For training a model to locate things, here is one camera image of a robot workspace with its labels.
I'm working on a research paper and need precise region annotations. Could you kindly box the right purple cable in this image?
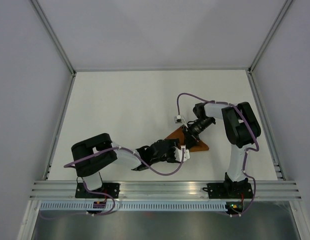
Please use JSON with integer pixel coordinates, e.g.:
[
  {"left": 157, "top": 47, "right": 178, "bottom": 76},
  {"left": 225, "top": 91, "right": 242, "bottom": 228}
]
[{"left": 176, "top": 92, "right": 260, "bottom": 218}]

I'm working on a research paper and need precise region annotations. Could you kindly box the white slotted cable duct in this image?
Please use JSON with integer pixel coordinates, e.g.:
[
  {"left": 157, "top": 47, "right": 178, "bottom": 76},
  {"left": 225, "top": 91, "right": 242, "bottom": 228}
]
[{"left": 40, "top": 201, "right": 227, "bottom": 212}]

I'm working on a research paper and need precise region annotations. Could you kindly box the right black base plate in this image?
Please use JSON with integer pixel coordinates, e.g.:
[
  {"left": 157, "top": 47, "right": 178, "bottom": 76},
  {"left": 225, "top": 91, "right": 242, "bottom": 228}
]
[{"left": 201, "top": 182, "right": 253, "bottom": 200}]

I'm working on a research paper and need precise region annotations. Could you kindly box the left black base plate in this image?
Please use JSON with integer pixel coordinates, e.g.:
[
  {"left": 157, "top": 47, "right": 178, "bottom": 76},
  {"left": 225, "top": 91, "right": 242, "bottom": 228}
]
[{"left": 75, "top": 182, "right": 120, "bottom": 199}]

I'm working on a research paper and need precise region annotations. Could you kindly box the right aluminium frame post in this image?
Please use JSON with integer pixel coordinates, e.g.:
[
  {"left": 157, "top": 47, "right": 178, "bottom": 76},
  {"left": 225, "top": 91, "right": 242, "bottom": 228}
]
[{"left": 247, "top": 0, "right": 295, "bottom": 75}]

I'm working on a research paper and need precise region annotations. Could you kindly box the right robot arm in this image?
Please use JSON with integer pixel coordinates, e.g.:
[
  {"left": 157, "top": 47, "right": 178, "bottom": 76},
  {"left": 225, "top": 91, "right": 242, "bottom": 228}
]
[{"left": 182, "top": 102, "right": 261, "bottom": 198}]

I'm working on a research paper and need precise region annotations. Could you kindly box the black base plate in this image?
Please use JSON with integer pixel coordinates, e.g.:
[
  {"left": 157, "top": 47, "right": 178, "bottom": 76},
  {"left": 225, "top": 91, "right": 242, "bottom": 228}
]
[
  {"left": 75, "top": 182, "right": 120, "bottom": 199},
  {"left": 201, "top": 182, "right": 253, "bottom": 200}
]

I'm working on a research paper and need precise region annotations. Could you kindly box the purple cable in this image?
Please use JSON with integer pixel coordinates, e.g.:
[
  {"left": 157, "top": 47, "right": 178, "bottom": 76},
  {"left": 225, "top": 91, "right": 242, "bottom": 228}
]
[
  {"left": 39, "top": 147, "right": 186, "bottom": 221},
  {"left": 176, "top": 92, "right": 260, "bottom": 218}
]

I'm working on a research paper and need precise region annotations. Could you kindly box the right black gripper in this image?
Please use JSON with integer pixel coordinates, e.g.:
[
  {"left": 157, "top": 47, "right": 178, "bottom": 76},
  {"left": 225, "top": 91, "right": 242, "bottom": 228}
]
[{"left": 181, "top": 116, "right": 214, "bottom": 150}]

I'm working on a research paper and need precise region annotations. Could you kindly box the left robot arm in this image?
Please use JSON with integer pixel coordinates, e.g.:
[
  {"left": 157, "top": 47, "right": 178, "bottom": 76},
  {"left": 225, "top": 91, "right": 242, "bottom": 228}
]
[{"left": 64, "top": 133, "right": 189, "bottom": 198}]

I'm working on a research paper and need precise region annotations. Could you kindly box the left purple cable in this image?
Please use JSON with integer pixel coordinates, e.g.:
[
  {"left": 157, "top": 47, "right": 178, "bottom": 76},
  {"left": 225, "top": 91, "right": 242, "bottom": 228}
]
[{"left": 39, "top": 147, "right": 186, "bottom": 221}]

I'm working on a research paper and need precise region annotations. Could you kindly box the aluminium mounting rail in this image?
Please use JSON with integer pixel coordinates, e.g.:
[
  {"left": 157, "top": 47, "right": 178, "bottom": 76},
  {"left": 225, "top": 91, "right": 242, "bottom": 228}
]
[{"left": 28, "top": 180, "right": 302, "bottom": 202}]

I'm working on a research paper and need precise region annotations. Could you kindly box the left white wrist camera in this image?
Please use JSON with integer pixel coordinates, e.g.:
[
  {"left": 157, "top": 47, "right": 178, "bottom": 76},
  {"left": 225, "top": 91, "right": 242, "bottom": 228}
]
[{"left": 174, "top": 145, "right": 190, "bottom": 163}]

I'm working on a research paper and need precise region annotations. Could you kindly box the aluminium frame post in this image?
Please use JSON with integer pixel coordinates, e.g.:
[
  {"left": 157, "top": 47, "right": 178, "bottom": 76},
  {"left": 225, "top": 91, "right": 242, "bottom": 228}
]
[
  {"left": 29, "top": 0, "right": 76, "bottom": 76},
  {"left": 247, "top": 0, "right": 295, "bottom": 75}
]

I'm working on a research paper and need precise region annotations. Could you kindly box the left aluminium frame post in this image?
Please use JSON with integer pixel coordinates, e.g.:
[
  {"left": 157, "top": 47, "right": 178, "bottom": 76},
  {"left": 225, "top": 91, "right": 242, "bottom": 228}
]
[{"left": 29, "top": 0, "right": 76, "bottom": 76}]

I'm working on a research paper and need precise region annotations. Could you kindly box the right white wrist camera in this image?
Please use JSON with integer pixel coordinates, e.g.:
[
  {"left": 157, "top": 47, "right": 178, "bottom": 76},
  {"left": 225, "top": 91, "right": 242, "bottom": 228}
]
[{"left": 174, "top": 115, "right": 187, "bottom": 126}]

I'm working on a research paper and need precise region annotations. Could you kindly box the brown satin napkin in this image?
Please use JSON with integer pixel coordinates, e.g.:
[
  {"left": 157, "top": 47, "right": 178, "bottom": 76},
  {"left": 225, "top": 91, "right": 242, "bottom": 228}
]
[{"left": 165, "top": 126, "right": 210, "bottom": 153}]

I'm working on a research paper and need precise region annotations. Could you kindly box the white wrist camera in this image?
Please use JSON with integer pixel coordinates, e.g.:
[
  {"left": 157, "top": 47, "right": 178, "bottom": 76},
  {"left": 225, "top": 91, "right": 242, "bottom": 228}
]
[
  {"left": 174, "top": 115, "right": 187, "bottom": 126},
  {"left": 174, "top": 145, "right": 190, "bottom": 163}
]

